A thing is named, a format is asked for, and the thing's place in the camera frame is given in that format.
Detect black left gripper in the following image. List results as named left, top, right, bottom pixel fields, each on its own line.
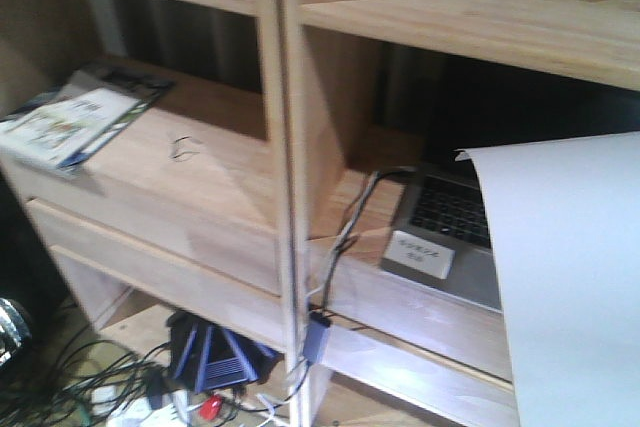
left=1, top=298, right=33, bottom=370

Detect white paper sheets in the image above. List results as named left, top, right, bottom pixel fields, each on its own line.
left=459, top=132, right=639, bottom=426

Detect blue black router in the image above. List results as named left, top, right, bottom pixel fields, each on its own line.
left=166, top=312, right=283, bottom=393

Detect magazines on shelf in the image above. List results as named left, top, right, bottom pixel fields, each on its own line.
left=1, top=61, right=175, bottom=174

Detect wooden shelf unit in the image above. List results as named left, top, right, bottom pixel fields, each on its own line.
left=1, top=0, right=639, bottom=426

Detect grey power adapter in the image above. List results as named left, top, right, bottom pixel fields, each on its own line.
left=302, top=311, right=332, bottom=364

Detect white label sticker left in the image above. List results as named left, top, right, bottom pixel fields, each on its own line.
left=383, top=230, right=455, bottom=279

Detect silver laptop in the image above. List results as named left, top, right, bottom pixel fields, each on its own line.
left=380, top=56, right=639, bottom=311

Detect black cable left of laptop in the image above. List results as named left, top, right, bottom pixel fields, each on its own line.
left=307, top=166, right=416, bottom=313

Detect white cable left of laptop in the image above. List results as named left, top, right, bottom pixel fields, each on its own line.
left=257, top=170, right=381, bottom=418

